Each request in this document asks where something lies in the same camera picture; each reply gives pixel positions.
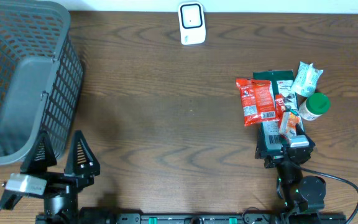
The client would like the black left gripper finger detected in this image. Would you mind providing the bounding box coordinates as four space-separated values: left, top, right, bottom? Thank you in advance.
64 130 100 177
20 131 57 174

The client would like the orange Kleenex tissue pack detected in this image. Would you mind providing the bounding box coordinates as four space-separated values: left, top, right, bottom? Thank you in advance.
279 111 300 138

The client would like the green lid jar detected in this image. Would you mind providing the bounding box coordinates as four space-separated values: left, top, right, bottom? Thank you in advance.
299 93 331 121

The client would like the red candy bar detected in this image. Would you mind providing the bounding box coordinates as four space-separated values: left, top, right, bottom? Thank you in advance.
275 94 287 120

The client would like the light green wrapper packet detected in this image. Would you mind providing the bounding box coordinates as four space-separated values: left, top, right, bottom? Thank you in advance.
291 62 324 98

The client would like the red snack bag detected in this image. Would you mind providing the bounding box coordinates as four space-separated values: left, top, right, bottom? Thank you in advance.
236 78 278 126

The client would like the green 3M gloves package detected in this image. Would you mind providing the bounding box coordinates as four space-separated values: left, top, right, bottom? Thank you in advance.
253 70 299 151

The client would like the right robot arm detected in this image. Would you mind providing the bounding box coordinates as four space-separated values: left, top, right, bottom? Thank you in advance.
255 124 326 223

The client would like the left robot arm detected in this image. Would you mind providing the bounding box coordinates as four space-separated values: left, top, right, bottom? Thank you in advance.
0 130 100 223

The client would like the white barcode scanner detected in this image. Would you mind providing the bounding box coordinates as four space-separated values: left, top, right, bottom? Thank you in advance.
178 1 206 45

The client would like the grey plastic mesh basket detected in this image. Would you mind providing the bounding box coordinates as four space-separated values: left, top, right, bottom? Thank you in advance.
0 1 85 165

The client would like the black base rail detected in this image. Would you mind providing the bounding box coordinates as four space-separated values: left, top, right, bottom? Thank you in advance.
35 212 348 224

